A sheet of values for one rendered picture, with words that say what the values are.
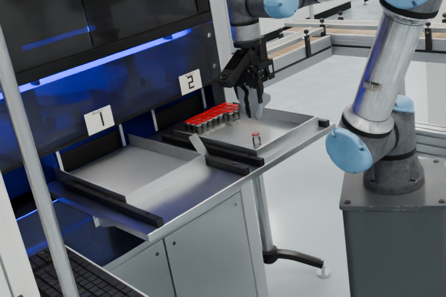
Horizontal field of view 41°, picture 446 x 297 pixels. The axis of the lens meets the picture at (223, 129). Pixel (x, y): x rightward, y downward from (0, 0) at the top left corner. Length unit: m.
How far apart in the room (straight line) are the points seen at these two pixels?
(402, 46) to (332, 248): 1.66
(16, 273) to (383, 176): 0.90
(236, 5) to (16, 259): 0.82
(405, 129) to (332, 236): 1.46
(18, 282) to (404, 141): 0.93
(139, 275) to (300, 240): 1.15
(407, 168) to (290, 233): 1.47
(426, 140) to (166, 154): 1.21
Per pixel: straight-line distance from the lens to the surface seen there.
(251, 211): 2.16
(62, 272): 1.04
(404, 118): 1.47
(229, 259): 2.15
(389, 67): 1.27
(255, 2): 1.45
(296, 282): 2.59
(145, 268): 1.89
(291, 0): 1.43
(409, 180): 1.53
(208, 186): 1.47
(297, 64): 2.40
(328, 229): 2.92
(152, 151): 1.74
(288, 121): 1.79
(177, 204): 1.41
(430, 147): 2.53
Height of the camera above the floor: 1.52
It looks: 21 degrees down
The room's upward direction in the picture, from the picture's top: 9 degrees counter-clockwise
